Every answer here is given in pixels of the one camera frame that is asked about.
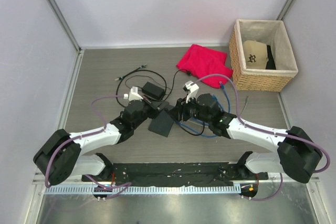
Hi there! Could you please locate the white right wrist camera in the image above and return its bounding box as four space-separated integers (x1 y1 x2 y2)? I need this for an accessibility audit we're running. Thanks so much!
183 81 199 103

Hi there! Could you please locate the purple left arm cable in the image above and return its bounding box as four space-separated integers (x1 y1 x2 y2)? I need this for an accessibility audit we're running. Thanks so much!
44 94 132 200

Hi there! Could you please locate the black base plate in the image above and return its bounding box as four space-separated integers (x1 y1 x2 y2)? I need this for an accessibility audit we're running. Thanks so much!
81 162 269 187

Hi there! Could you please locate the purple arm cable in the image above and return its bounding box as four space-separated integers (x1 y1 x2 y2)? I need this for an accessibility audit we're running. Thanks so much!
44 94 132 200
191 73 331 201

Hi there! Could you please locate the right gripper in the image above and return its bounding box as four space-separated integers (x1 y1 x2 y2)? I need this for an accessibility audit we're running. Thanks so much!
167 93 211 124

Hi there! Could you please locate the black network switch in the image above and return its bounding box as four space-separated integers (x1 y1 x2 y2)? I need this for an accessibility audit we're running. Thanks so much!
148 102 174 137

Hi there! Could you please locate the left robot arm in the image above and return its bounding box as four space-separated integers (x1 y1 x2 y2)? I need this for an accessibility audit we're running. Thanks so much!
33 98 168 188

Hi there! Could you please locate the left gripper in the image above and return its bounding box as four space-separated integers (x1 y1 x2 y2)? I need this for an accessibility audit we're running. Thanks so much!
132 95 169 130

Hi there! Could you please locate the beige baseball cap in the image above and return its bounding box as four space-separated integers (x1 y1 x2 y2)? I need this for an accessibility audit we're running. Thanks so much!
243 40 268 70

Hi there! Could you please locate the black item in basket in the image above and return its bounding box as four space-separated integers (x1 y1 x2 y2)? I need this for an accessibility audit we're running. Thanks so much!
266 45 276 70

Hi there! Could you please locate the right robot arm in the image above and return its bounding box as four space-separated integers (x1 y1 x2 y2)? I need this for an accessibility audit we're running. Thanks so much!
169 93 322 184

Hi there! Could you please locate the black power adapter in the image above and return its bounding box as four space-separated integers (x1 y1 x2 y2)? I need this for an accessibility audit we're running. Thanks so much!
141 82 165 100

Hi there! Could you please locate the black ethernet cable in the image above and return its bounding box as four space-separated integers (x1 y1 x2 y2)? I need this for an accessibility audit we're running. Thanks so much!
114 63 169 108

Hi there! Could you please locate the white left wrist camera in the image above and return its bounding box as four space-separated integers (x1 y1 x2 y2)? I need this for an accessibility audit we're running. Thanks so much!
123 86 143 101

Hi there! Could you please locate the wicker basket with liner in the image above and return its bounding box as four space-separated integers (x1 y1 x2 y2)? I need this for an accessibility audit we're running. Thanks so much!
229 19 298 92

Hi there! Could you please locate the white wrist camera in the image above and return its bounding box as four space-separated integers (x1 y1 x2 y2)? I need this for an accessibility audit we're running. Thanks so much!
183 81 199 103
123 86 143 101

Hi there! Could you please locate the white slotted cable duct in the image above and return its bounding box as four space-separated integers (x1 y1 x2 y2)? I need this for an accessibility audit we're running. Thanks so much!
45 184 241 195

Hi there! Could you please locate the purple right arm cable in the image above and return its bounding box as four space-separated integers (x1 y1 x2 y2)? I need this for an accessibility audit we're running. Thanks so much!
191 73 331 201

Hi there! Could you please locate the red cloth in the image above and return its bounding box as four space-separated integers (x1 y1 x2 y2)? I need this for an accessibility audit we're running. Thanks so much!
176 44 233 79

